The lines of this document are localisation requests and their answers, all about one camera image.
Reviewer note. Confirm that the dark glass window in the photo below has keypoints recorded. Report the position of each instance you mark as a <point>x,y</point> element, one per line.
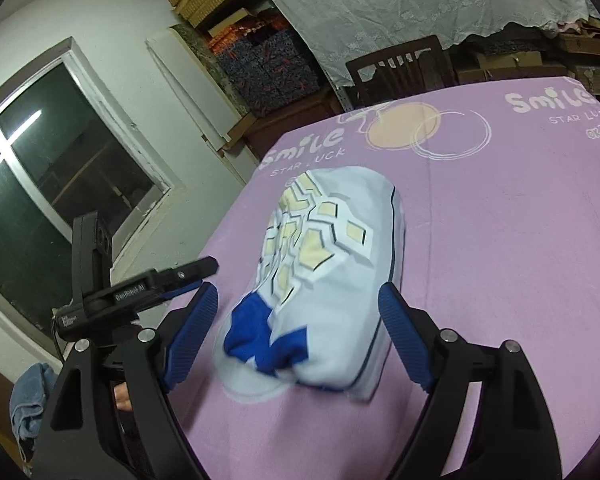
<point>66,148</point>

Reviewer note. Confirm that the pink printed bed sheet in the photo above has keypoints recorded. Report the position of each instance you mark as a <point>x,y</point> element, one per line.
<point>501,189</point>

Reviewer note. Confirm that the white lace cover cloth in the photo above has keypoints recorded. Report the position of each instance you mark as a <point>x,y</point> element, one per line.
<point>337,31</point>

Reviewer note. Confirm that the white board panel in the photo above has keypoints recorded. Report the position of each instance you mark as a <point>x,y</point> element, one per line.
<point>203,99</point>

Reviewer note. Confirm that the stacked patterned storage boxes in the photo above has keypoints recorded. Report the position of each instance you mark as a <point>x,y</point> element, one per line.
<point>251,51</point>

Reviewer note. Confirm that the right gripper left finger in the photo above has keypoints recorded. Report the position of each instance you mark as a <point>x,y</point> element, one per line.
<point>81,436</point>

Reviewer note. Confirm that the person's left hand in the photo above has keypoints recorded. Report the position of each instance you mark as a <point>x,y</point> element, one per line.
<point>122,397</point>

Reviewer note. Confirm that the white beige patterned garment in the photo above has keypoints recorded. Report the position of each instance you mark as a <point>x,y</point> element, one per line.
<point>312,316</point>

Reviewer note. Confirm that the dark wooden chair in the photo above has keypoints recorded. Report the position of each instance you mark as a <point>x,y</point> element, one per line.
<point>400,71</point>

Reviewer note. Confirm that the blue towel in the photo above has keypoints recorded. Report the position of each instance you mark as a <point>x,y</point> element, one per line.
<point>27,404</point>

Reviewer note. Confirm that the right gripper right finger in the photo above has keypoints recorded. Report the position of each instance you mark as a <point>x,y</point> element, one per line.
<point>513,435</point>

